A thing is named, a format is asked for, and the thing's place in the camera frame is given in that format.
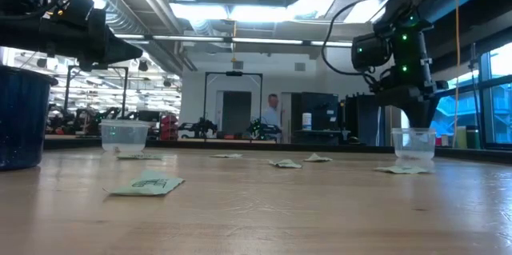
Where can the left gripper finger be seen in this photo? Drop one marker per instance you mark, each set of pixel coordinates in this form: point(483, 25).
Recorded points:
point(120, 49)

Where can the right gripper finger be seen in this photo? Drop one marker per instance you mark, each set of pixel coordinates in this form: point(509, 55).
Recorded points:
point(422, 115)

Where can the green stevia sweetener packet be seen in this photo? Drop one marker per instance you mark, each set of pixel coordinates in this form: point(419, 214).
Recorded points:
point(317, 158)
point(140, 157)
point(148, 189)
point(226, 155)
point(402, 170)
point(285, 164)

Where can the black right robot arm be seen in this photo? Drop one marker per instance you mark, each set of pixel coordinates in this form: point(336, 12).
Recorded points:
point(412, 47)

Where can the black background robot arm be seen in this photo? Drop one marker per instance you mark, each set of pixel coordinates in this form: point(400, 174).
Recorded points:
point(198, 128)
point(262, 129)

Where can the clear plastic container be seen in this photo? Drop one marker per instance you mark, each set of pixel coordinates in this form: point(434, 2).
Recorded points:
point(124, 137)
point(414, 145)

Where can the yellow-green cup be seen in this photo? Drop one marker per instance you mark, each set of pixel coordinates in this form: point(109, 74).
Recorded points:
point(461, 138)

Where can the green bottle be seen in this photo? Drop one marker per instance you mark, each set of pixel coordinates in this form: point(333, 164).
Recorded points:
point(473, 138)

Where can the dark blue enamel mug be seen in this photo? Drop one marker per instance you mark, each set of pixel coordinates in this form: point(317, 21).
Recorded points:
point(20, 119)

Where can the red storage rack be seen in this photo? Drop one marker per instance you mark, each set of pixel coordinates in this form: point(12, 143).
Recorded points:
point(169, 127)

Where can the black cabinet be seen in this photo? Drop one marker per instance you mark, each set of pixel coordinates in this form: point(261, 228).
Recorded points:
point(316, 115)

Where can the white canister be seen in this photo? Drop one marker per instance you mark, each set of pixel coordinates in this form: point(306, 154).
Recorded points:
point(306, 121)

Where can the person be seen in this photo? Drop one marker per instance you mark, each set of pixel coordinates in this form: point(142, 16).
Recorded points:
point(273, 115)

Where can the black gantry frame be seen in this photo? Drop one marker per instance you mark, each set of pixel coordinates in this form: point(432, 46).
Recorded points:
point(96, 67)
point(234, 74)

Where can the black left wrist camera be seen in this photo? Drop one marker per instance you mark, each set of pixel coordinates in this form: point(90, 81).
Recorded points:
point(77, 9)

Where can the black aluminium table frame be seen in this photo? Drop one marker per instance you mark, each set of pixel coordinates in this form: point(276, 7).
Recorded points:
point(240, 147)

